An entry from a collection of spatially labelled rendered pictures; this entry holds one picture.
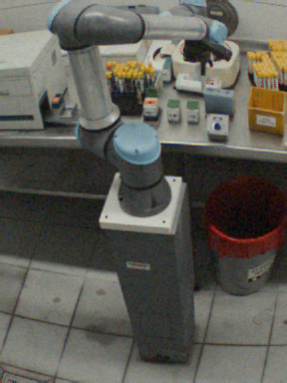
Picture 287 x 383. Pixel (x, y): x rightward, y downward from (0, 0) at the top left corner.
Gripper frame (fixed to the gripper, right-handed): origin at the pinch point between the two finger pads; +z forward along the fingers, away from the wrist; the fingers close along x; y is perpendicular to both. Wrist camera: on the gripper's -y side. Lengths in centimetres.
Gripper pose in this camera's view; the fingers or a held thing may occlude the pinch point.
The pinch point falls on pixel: (208, 79)
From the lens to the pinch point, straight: 192.2
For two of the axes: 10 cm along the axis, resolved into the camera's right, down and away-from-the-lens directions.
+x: -3.0, 7.0, -6.5
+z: 1.1, 7.0, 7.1
